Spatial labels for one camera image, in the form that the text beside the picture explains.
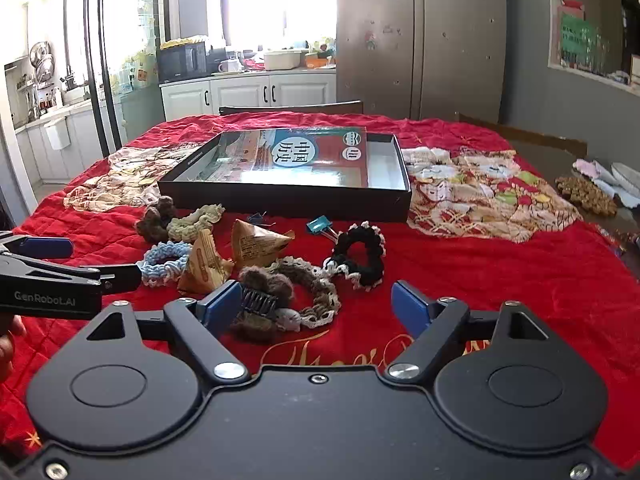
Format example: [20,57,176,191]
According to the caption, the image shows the dark brown fuzzy scrunchie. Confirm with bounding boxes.
[135,196,176,242]

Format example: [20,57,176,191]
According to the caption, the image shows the steel pot lids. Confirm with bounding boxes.
[29,40,56,86]

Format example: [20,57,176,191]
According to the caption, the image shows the white lidded pot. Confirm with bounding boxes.
[263,50,302,71]

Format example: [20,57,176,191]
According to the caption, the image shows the silver refrigerator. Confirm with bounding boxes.
[336,0,508,123]

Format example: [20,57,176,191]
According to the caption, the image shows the pink and white cloth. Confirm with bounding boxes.
[574,158,640,201]

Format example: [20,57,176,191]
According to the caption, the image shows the brown and white crochet scrunchie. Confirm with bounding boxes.
[270,256,342,332]

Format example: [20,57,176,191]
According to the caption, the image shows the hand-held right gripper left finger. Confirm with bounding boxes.
[87,280,251,383]

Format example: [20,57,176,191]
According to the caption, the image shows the white hanging bin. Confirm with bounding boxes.
[44,117,71,151]

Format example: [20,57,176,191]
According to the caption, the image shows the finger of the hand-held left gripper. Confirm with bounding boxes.
[0,255,142,295]
[0,231,74,260]

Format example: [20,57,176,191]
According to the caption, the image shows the cream crochet scrunchie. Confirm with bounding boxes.
[166,204,226,242]

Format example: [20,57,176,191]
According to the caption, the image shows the teal binder clip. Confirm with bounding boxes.
[306,216,342,244]

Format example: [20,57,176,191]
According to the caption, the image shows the person's left hand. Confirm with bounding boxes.
[0,316,27,382]

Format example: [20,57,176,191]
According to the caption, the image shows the red printed blanket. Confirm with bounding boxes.
[0,112,640,466]

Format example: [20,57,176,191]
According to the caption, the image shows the printed book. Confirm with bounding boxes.
[192,129,368,186]

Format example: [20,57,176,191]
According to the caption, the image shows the light blue crochet scrunchie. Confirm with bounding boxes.
[140,241,193,288]

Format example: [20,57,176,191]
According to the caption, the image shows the black microwave oven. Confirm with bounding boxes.
[157,42,208,83]

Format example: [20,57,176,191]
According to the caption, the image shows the brown furry hair claw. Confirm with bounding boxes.
[230,266,295,345]

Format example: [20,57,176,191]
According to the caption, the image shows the black and white crochet scrunchie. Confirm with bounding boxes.
[322,222,387,293]

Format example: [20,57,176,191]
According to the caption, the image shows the brown triangular paper packet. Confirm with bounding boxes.
[177,229,236,296]
[231,219,296,268]

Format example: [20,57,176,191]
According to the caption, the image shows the dark wooden chair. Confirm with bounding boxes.
[218,101,363,117]

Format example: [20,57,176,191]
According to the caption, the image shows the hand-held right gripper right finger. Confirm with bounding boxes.
[387,280,551,383]

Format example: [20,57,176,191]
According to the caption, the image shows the black sliding door frame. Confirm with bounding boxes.
[82,0,131,157]

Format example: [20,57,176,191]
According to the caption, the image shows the white kitchen cabinet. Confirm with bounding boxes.
[160,71,337,121]

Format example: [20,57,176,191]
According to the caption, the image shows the green paper sign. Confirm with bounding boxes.
[560,15,598,67]

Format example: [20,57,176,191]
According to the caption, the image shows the black cardboard box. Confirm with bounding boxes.
[157,127,413,224]

